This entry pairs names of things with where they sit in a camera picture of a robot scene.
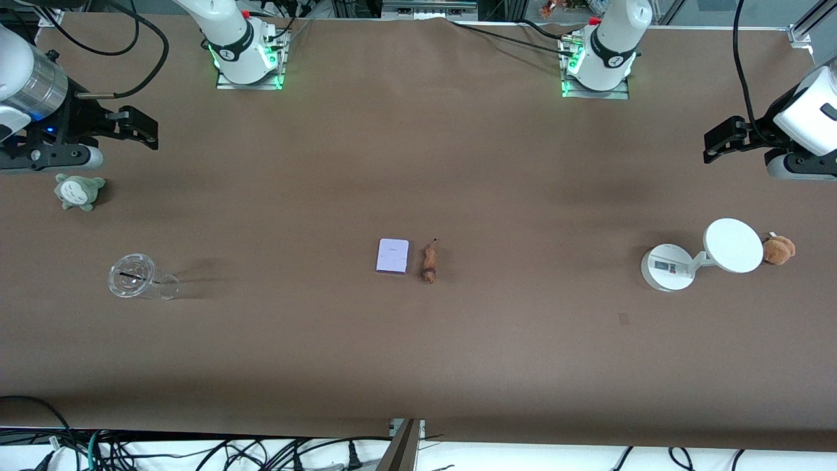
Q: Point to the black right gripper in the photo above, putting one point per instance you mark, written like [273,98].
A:
[77,123]

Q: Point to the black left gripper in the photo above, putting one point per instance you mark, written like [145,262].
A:
[760,138]

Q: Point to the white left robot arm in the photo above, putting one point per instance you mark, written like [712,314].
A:
[614,39]

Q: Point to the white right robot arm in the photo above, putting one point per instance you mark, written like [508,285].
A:
[235,33]

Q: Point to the grey totoro plush toy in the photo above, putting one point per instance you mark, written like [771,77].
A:
[77,191]

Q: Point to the white round desk lamp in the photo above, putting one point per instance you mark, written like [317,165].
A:
[732,245]

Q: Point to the brown plush toy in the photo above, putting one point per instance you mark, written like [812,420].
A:
[778,250]

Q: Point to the clear plastic cup with lid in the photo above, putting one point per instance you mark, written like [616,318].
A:
[133,276]

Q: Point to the small orange toy figure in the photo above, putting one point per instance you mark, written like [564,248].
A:
[548,9]

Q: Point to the brown table cover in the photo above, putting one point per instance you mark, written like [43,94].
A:
[418,163]

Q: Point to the black power plug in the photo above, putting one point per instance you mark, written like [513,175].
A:
[298,463]
[354,461]

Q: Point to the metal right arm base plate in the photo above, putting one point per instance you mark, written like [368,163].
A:
[225,84]

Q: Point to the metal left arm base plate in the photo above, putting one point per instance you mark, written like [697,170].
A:
[618,95]

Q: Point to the large aluminium frame bracket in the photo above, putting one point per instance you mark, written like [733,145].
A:
[801,36]

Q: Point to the small aluminium frame bracket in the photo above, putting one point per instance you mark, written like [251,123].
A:
[51,19]

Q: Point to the silver metal rail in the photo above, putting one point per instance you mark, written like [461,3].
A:
[428,10]

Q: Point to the dark metal support post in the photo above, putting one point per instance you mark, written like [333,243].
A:
[402,451]

